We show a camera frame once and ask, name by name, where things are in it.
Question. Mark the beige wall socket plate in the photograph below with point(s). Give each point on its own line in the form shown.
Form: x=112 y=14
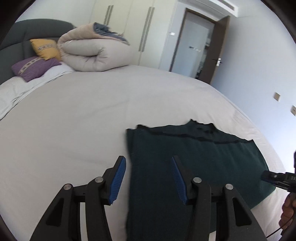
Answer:
x=293 y=110

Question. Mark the dark green knit garment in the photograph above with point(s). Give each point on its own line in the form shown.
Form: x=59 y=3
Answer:
x=155 y=209

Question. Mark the purple patterned cushion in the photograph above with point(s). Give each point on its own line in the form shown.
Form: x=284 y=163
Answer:
x=33 y=67

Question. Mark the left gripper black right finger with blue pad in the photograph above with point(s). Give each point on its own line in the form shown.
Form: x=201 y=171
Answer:
x=222 y=206

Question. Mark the person's right hand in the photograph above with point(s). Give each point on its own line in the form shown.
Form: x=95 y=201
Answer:
x=287 y=211

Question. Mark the dark grey upholstered headboard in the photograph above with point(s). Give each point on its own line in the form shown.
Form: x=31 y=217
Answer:
x=16 y=45

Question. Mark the white air vent grille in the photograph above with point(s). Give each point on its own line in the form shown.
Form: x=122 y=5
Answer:
x=225 y=7

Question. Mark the rolled beige duvet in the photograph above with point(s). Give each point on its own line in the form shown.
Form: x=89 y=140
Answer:
x=94 y=48

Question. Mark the dark brown wooden door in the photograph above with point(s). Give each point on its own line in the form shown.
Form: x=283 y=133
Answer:
x=199 y=46

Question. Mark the yellow patterned cushion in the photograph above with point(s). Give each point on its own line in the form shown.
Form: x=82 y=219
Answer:
x=46 y=48

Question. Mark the beige wall switch plate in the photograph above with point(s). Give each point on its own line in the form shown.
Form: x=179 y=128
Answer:
x=276 y=96

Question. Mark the cream wardrobe with handles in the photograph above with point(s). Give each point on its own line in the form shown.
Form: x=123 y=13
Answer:
x=144 y=24

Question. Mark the white bed mattress sheet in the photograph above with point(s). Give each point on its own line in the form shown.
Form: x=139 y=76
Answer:
x=72 y=129

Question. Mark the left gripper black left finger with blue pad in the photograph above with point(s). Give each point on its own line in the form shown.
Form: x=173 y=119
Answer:
x=61 y=220

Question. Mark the white pillow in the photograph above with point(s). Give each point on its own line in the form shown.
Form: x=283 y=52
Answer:
x=16 y=89

